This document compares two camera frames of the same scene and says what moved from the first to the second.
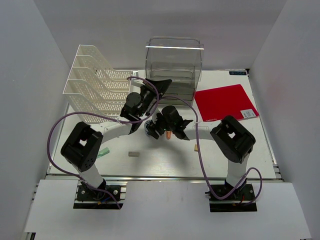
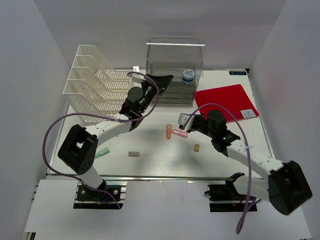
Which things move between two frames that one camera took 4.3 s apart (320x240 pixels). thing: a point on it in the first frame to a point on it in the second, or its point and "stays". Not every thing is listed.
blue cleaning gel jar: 146,129 to 188,77
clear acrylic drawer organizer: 178,59 stays
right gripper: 153,126 to 192,128
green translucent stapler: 103,152 stays
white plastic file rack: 94,87 stays
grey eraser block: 133,154 stays
